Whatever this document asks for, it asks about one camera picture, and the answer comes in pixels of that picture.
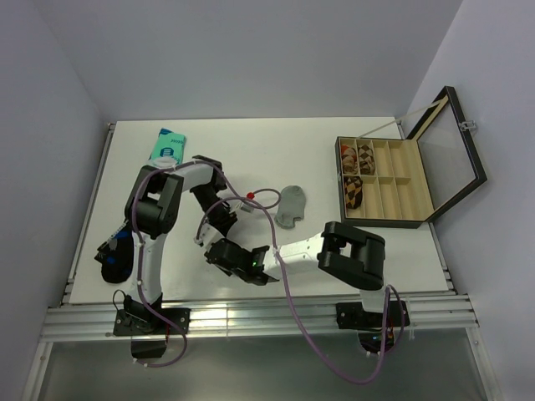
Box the grey sock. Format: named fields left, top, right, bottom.
left=275, top=185, right=306, bottom=230

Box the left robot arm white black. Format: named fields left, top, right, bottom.
left=125, top=155, right=237, bottom=333

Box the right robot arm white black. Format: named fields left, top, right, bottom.
left=204, top=221, right=391, bottom=326

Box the teal patterned sock pair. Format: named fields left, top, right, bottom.
left=149, top=128, right=186, bottom=164

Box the black blue sock pair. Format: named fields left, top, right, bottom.
left=94, top=219, right=134, bottom=284

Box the dark checkered rolled sock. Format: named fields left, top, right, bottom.
left=344, top=176, right=363, bottom=210

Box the orange brown rolled sock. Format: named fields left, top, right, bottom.
left=340, top=145, right=359, bottom=175

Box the black compartment box with lid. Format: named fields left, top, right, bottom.
left=334, top=86, right=487, bottom=229

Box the brown checkered rolled sock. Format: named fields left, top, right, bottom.
left=358, top=145, right=375, bottom=175

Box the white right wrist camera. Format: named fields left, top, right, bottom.
left=194, top=223, right=220, bottom=248

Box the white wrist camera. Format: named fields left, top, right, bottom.
left=194, top=223, right=220, bottom=248
left=238, top=200, right=256, bottom=213

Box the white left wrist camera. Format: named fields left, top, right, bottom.
left=238, top=200, right=256, bottom=213

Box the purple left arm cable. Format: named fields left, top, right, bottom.
left=131, top=160, right=282, bottom=369

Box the aluminium frame rail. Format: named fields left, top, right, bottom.
left=39, top=293, right=479, bottom=343

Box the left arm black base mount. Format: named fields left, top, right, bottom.
left=113, top=309, right=179, bottom=359

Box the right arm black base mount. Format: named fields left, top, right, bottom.
left=335, top=301, right=410, bottom=354

